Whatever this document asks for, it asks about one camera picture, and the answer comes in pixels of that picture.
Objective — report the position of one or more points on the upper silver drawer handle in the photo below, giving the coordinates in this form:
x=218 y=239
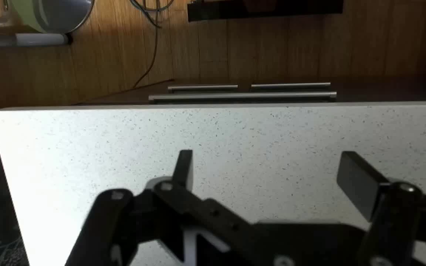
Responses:
x=255 y=85

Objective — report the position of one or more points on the black rectangular bar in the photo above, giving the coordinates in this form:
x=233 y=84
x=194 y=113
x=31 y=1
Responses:
x=244 y=8

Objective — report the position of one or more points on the lower silver drawer handle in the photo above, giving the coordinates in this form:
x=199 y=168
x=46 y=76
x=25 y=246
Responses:
x=241 y=96

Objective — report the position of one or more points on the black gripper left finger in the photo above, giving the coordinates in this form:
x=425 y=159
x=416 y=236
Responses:
x=194 y=230

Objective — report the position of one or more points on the silver drawer handle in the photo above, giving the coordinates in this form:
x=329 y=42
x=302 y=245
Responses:
x=255 y=85
x=241 y=96

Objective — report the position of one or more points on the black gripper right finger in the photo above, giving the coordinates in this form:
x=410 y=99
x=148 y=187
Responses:
x=395 y=209

